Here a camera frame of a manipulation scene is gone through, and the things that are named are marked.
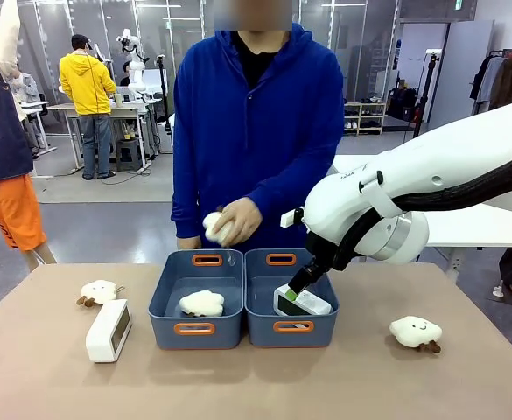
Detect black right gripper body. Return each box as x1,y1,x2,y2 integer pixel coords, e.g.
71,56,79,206
304,230,349,273

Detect white digital clock small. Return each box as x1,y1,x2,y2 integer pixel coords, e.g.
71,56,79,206
273,283,335,318

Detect person's right forearm blue sleeve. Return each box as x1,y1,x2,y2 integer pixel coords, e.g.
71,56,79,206
170,165,204,241

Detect person's left forearm blue sleeve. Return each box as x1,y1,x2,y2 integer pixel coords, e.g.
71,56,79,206
249,143,345,220

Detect white digital clock large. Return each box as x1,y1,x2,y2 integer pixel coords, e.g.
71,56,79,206
85,298,133,364

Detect person's left hand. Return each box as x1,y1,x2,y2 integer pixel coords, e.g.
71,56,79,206
214,196,263,249

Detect smiling white cloud plush toy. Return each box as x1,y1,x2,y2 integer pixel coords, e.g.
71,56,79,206
389,315,444,354

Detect wooden shoe rack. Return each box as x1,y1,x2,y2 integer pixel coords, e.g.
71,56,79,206
343,101,388,137

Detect person in blue hoodie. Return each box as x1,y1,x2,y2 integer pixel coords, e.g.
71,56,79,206
170,0,345,255

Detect white side table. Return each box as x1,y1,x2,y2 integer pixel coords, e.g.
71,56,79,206
332,153,512,284

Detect black bags pile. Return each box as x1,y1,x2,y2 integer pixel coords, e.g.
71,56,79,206
386,86,422,123

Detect grey step stool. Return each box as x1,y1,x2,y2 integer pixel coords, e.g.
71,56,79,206
115,138,144,172

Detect black light stand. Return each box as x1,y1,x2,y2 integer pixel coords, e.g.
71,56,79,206
155,53,174,135

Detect coat rack with clothes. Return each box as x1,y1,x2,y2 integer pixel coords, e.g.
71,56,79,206
469,48,512,112

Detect background work desk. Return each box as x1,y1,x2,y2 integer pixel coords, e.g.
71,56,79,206
46,98,163,172

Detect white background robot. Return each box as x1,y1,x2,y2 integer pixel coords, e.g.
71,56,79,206
116,28,151,94

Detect person in yellow hoodie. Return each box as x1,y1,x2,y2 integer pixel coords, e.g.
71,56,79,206
58,33,118,181

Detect white background desk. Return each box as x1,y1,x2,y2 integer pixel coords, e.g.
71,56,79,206
18,99,59,158

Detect person in apron orange shorts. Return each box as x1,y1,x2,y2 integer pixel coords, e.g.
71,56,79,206
0,0,59,273

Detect seated person grey top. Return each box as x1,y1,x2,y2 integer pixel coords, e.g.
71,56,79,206
6,64,42,106

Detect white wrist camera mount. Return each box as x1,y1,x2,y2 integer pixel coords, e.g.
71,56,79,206
280,207,305,229

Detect blue basket orange handles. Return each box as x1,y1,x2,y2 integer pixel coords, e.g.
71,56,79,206
243,248,340,349
147,248,245,351

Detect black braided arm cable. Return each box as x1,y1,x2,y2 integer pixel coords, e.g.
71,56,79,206
333,147,512,270

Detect black camera tripod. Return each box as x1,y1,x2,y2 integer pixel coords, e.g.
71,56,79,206
411,49,442,138

